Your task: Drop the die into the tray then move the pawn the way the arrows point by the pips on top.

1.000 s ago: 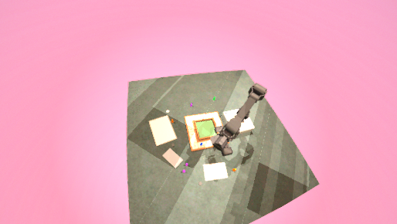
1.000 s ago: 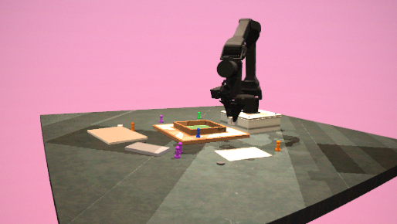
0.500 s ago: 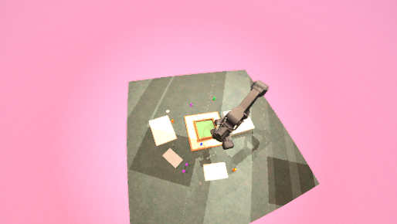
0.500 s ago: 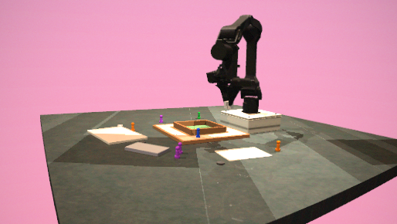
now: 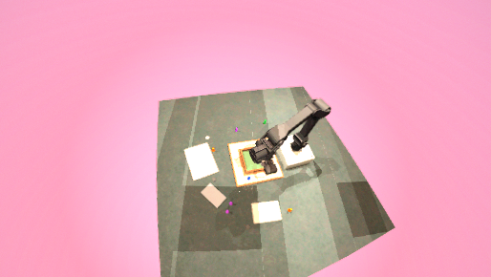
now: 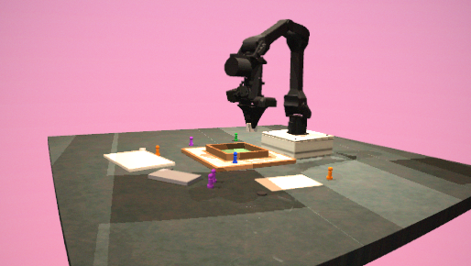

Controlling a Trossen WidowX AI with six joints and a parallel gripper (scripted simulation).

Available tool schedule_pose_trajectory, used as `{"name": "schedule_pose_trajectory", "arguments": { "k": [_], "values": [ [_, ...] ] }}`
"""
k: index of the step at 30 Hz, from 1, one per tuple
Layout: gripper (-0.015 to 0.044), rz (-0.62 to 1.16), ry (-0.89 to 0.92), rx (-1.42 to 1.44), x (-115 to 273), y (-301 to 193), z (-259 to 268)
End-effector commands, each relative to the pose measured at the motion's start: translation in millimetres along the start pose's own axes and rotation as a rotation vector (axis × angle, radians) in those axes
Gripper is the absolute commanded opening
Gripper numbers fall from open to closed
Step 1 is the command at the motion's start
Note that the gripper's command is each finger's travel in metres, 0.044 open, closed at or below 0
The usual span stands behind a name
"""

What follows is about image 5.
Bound tan flat rectangular slab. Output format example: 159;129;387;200
201;183;225;208

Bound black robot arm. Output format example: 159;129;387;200
249;98;331;164

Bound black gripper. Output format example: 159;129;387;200
255;139;279;176

